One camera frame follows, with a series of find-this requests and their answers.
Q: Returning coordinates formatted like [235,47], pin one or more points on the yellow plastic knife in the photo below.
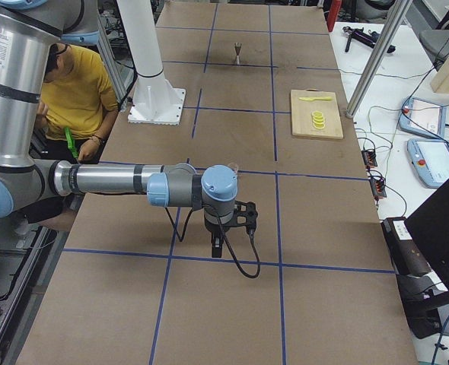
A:
[312,99]

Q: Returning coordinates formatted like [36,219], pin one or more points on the wooden cutting board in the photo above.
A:
[301,123]

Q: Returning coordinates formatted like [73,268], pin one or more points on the small glass measuring beaker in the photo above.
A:
[234,167]

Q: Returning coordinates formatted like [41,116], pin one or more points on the person in yellow shirt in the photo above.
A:
[77,92]

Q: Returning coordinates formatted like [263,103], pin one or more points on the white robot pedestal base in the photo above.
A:
[154,99]

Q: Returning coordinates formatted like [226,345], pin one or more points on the lower teach pendant tablet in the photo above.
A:
[430,159]

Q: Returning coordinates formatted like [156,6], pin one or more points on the aluminium frame post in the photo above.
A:
[394,20]

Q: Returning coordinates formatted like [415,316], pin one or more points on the black handheld tool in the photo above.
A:
[368,39]

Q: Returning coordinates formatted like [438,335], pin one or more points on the teach pendant tablet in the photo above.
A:
[423,118]
[430,159]

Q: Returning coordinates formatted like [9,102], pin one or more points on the black computer monitor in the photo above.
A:
[428,226]

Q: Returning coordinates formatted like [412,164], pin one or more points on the upper teach pendant tablet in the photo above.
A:
[423,118]

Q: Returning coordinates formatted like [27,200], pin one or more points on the green plastic tool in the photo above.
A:
[71,142]

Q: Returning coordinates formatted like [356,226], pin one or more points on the black box with label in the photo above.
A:
[405,253]

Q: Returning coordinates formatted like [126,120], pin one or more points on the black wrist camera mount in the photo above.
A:
[244,215]

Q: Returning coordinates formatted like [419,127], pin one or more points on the steel jigger cup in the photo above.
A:
[237,49]

